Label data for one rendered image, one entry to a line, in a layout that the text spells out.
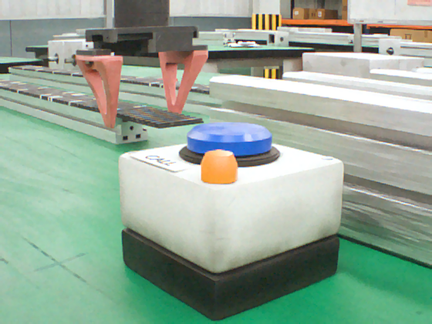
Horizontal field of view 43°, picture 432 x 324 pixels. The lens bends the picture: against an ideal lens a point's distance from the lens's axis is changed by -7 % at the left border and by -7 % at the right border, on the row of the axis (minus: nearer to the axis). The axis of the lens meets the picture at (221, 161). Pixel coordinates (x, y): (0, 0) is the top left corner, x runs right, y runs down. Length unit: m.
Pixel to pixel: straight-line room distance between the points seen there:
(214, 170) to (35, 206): 0.21
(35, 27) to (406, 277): 11.86
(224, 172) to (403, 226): 0.12
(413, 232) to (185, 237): 0.13
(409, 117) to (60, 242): 0.21
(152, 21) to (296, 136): 0.25
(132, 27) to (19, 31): 11.40
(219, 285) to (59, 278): 0.09
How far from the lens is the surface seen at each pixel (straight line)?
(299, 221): 0.26
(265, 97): 0.37
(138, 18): 0.57
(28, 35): 12.02
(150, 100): 0.91
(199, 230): 0.24
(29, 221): 0.38
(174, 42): 0.58
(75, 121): 0.70
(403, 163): 0.31
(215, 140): 0.26
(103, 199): 0.42
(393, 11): 3.80
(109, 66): 0.54
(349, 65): 0.57
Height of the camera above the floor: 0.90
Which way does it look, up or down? 13 degrees down
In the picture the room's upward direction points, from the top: straight up
